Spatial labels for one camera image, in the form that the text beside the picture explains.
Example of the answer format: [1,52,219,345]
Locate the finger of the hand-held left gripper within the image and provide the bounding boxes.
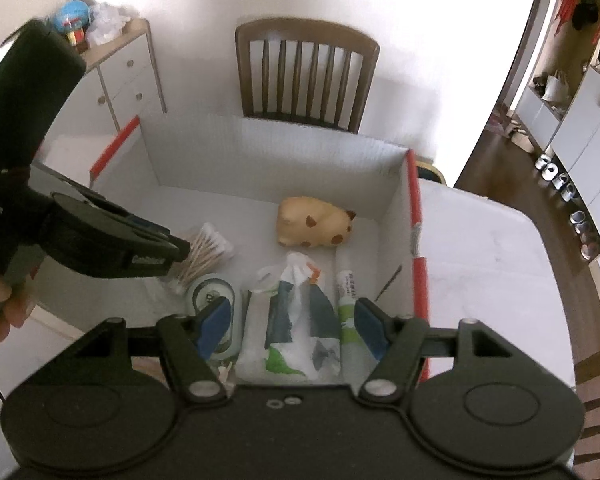
[80,192,181,241]
[75,237,192,280]

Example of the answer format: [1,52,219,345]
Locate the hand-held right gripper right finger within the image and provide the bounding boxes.
[354,297,518,403]

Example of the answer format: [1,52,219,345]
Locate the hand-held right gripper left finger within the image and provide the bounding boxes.
[70,296,233,403]

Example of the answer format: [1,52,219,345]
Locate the grey correction tape dispenser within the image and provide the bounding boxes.
[185,272,243,356]

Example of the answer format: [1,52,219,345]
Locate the white green glue pen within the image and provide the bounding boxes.
[335,255,376,381]

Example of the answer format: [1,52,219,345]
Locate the cotton swab pack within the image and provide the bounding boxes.
[167,222,236,296]

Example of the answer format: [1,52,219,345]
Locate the white green plastic packet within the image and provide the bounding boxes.
[235,252,343,383]

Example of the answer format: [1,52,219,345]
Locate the tan squishy animal toy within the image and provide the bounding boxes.
[277,196,357,249]

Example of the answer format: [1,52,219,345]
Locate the red cardboard box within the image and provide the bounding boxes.
[89,114,432,386]

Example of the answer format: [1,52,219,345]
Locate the wooden sideboard white drawers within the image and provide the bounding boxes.
[80,17,168,128]

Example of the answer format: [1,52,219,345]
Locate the clear plastic bag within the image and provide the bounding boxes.
[86,2,131,46]

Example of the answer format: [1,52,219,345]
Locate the wooden slat back chair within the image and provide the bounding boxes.
[235,17,381,135]
[572,345,600,471]

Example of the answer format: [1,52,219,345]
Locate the row of shoes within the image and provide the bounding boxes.
[535,152,600,261]

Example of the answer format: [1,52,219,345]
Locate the white wooden cabinet unit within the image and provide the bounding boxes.
[510,0,600,261]

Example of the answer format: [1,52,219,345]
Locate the white bag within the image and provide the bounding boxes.
[540,71,571,103]

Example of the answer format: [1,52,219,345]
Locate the red hanging ornament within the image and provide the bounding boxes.
[554,0,578,36]

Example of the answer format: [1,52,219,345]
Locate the black hat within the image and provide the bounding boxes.
[572,0,600,31]

